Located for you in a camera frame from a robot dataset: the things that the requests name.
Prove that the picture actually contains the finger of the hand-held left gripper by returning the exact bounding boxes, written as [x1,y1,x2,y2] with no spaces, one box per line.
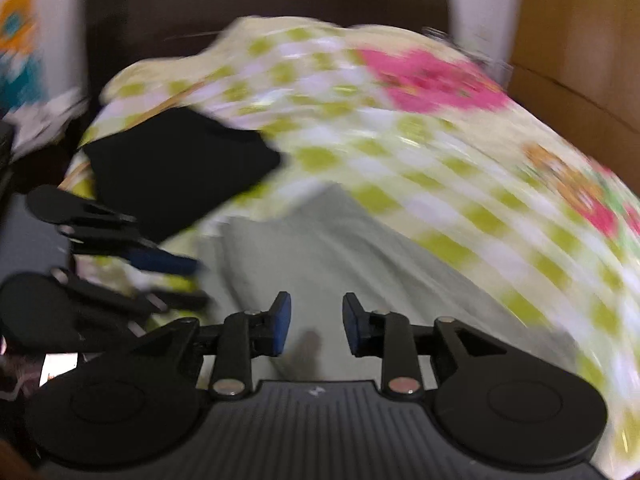
[50,266,211,317]
[57,214,203,277]

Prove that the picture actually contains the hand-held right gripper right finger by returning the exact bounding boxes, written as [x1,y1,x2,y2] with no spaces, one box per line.
[342,292,501,397]

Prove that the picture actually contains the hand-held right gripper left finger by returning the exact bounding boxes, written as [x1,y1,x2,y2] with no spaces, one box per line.
[135,291,292,401]

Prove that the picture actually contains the grey-green pants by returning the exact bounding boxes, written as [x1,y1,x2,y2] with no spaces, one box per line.
[197,182,581,393]

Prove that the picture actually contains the black folded cloth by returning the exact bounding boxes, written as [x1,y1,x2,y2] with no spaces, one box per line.
[81,106,285,245]

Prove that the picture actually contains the bedside clutter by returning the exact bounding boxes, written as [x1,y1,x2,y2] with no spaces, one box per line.
[0,87,93,161]

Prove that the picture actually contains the printed checkered bed cover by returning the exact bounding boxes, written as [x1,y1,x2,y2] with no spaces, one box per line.
[62,15,640,480]

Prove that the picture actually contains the dark wooden headboard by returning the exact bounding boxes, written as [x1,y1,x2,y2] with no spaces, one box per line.
[86,0,453,111]

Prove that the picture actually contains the brown wooden wardrobe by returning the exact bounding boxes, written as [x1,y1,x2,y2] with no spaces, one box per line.
[507,0,640,188]

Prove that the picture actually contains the colourful wall poster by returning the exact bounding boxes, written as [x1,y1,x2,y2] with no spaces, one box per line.
[0,0,43,113]

